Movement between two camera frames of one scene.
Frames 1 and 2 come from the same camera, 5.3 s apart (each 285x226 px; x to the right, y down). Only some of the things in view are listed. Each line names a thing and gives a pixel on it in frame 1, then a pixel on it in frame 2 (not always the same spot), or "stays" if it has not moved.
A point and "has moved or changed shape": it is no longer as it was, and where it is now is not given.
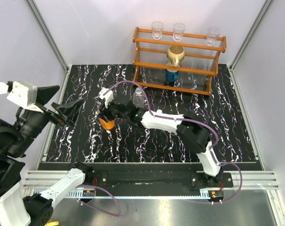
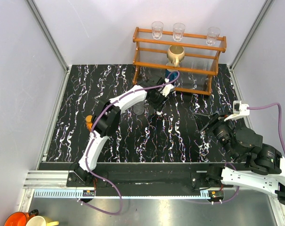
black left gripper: [70, 110] → [158, 106]
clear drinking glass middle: [178, 29] stays
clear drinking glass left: [157, 28] stays
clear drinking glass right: [213, 34] stays
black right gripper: [104, 112] → [202, 120]
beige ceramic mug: [175, 54] stays
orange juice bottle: [108, 125] has moved or changed shape
